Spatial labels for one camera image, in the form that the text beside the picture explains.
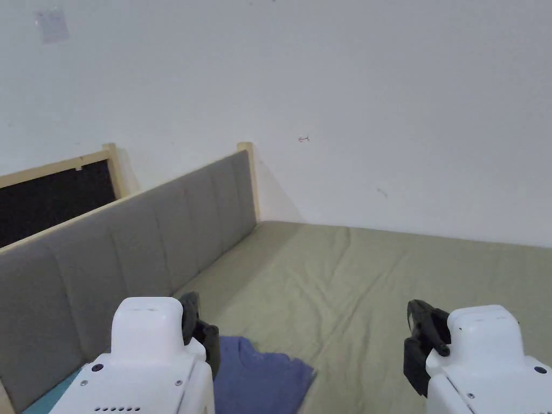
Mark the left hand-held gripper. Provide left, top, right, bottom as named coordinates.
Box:
left=49, top=291, right=222, bottom=414

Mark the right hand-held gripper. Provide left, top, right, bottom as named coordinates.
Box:
left=403, top=299, right=552, bottom=414

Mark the blue garment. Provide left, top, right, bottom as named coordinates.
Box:
left=213, top=336, right=318, bottom=414

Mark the bed with pale green sheet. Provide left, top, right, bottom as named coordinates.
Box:
left=171, top=219, right=552, bottom=414

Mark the grey padded headboard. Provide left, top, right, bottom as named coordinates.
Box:
left=0, top=142, right=262, bottom=414

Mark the teal cloth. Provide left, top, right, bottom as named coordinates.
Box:
left=20, top=370, right=84, bottom=414

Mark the wooden frame with black panel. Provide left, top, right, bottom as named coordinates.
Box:
left=0, top=143, right=131, bottom=250

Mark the paper sheet on wall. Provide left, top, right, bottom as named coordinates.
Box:
left=34, top=8, right=71, bottom=44

